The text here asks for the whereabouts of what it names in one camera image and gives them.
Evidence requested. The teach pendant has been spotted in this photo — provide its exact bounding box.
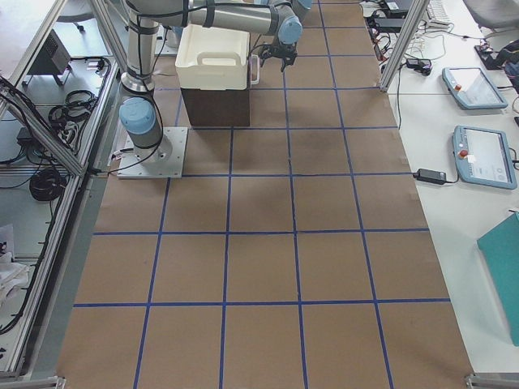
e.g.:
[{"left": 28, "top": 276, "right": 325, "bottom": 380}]
[
  {"left": 452, "top": 126, "right": 517, "bottom": 190},
  {"left": 442, "top": 67, "right": 508, "bottom": 110}
]

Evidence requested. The coiled black cable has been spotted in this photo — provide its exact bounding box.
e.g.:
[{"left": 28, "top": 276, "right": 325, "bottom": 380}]
[{"left": 28, "top": 168, "right": 66, "bottom": 203}]

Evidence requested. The white plastic storage bin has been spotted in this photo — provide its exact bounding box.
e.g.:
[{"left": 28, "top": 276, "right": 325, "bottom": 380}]
[{"left": 175, "top": 24, "right": 250, "bottom": 90}]

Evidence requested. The aluminium frame post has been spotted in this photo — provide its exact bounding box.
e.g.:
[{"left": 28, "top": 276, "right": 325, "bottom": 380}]
[{"left": 379, "top": 0, "right": 429, "bottom": 92}]

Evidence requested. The wooden drawer with white handle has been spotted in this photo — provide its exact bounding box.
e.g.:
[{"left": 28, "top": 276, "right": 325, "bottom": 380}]
[{"left": 251, "top": 54, "right": 261, "bottom": 86}]

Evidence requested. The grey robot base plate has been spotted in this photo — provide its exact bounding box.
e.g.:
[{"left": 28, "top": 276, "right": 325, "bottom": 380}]
[{"left": 115, "top": 126, "right": 188, "bottom": 179}]

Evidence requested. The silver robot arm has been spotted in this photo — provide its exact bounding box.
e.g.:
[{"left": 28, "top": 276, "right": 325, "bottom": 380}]
[{"left": 118, "top": 1, "right": 311, "bottom": 160}]

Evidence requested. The upper teach pendant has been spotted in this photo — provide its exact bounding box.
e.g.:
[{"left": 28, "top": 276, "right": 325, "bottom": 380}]
[{"left": 442, "top": 67, "right": 508, "bottom": 110}]

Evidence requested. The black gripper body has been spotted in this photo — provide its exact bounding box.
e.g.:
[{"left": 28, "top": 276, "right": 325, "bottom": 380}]
[{"left": 263, "top": 41, "right": 296, "bottom": 57}]

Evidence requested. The lower teach pendant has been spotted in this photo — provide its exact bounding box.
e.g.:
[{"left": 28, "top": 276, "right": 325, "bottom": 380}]
[{"left": 452, "top": 126, "right": 517, "bottom": 190}]

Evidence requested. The dark wooden drawer cabinet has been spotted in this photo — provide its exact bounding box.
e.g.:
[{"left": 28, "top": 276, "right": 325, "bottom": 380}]
[{"left": 180, "top": 50, "right": 251, "bottom": 127}]

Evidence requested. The black power adapter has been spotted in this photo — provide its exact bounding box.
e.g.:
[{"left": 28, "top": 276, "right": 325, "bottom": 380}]
[{"left": 413, "top": 169, "right": 447, "bottom": 185}]

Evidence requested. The brown paper mat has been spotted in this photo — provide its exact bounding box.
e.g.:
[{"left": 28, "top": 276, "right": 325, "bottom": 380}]
[{"left": 57, "top": 1, "right": 471, "bottom": 388}]

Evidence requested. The black equipment box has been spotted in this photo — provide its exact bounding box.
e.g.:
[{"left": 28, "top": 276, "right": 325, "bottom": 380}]
[{"left": 22, "top": 29, "right": 71, "bottom": 86}]

